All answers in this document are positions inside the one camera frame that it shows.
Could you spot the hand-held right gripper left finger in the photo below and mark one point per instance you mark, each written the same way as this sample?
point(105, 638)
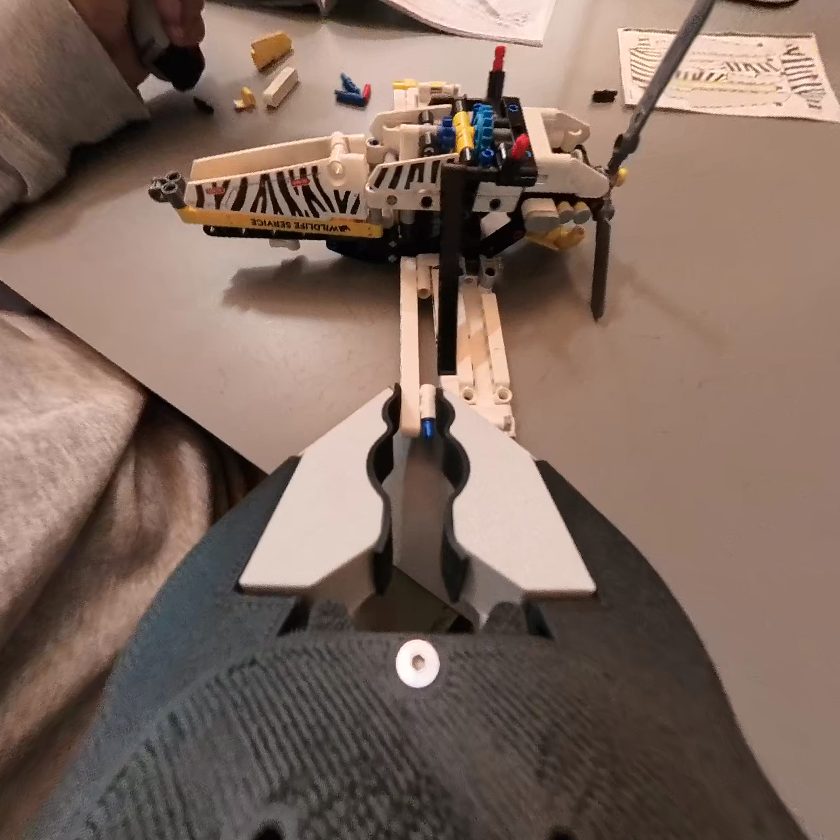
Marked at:
point(315, 525)

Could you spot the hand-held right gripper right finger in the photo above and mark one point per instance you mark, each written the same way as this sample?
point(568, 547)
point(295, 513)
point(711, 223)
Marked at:
point(525, 525)

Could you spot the small yellow lego connector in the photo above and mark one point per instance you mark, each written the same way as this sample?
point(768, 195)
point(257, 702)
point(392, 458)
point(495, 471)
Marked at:
point(245, 100)

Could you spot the zebra striped lego helicopter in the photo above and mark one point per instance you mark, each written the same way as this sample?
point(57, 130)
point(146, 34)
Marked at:
point(295, 190)

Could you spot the person's left forearm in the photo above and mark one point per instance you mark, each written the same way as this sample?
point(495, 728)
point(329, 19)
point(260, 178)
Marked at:
point(52, 98)

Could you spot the yellow lego panel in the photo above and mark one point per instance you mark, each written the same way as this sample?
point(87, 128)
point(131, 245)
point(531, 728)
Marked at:
point(270, 51)

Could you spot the white lego beam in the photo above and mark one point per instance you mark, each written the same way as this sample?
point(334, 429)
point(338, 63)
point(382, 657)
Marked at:
point(281, 87)

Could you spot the lego instruction booklet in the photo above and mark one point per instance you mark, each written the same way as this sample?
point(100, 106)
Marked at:
point(472, 16)

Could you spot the person's left hand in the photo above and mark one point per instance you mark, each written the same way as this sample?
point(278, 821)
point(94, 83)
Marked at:
point(111, 33)

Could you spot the zebra sticker sheet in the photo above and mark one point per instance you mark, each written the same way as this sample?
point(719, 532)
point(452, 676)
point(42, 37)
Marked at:
point(722, 79)

